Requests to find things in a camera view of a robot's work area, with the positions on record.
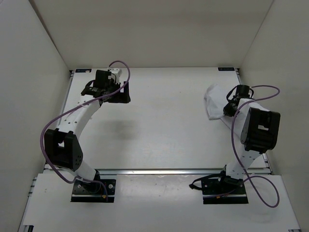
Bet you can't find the white skirt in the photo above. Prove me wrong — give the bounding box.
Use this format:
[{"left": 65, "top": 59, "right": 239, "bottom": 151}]
[{"left": 204, "top": 83, "right": 244, "bottom": 136}]

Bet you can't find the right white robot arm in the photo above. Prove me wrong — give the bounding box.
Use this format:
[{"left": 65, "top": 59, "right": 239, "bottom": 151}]
[{"left": 216, "top": 85, "right": 281, "bottom": 194}]

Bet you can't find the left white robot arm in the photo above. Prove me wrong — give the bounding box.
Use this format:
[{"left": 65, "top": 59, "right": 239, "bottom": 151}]
[{"left": 42, "top": 68, "right": 130, "bottom": 192}]

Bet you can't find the left blue label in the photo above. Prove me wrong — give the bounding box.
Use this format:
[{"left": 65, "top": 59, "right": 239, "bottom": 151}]
[{"left": 75, "top": 69, "right": 92, "bottom": 73}]

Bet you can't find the blue label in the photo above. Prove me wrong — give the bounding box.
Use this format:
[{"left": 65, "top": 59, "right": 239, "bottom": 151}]
[
  {"left": 218, "top": 67, "right": 235, "bottom": 72},
  {"left": 75, "top": 69, "right": 92, "bottom": 73}
]

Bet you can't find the right blue label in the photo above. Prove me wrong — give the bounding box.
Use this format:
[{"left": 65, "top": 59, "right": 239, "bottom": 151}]
[{"left": 218, "top": 67, "right": 235, "bottom": 72}]

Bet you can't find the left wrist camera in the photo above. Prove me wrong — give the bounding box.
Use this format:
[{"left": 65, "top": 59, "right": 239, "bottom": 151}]
[{"left": 107, "top": 68, "right": 123, "bottom": 77}]

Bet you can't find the aluminium rail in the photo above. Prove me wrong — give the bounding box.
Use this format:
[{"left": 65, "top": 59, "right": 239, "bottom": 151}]
[{"left": 98, "top": 169, "right": 222, "bottom": 175}]

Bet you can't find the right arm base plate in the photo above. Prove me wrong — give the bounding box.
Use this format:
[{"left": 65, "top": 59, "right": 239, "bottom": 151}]
[{"left": 189, "top": 174, "right": 249, "bottom": 205}]

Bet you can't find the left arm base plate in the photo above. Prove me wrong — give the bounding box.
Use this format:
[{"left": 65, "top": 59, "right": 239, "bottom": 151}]
[{"left": 71, "top": 179, "right": 116, "bottom": 203}]

